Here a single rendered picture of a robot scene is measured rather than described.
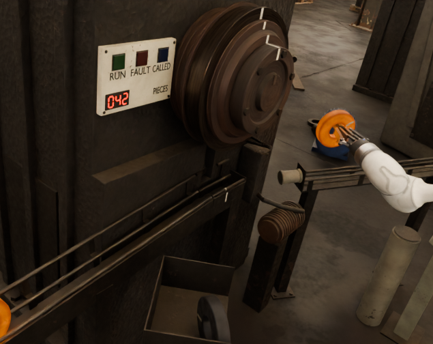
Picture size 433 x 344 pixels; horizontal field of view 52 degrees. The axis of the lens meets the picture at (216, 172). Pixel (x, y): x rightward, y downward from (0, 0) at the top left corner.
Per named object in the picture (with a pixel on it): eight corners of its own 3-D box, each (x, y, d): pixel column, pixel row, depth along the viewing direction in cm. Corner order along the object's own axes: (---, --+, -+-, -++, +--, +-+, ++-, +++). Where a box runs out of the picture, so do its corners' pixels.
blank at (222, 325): (217, 375, 105) (230, 371, 107) (217, 316, 102) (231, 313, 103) (196, 338, 119) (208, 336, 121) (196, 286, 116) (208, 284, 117)
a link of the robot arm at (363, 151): (378, 171, 158) (369, 162, 163) (388, 149, 154) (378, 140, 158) (357, 172, 156) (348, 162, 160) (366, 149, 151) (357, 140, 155)
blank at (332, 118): (322, 149, 183) (325, 154, 180) (310, 123, 173) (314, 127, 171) (355, 130, 181) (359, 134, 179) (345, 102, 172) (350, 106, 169)
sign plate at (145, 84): (96, 113, 117) (97, 46, 108) (165, 95, 136) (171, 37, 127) (101, 117, 116) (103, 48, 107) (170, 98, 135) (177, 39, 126)
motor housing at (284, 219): (235, 303, 210) (258, 211, 184) (260, 280, 226) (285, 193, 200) (258, 319, 204) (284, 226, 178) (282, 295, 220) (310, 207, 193)
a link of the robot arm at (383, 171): (354, 163, 153) (369, 182, 160) (379, 190, 140) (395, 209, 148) (379, 142, 150) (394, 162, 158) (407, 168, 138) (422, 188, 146)
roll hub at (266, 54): (222, 138, 136) (239, 48, 122) (271, 119, 156) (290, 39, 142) (236, 145, 133) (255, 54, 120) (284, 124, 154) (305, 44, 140)
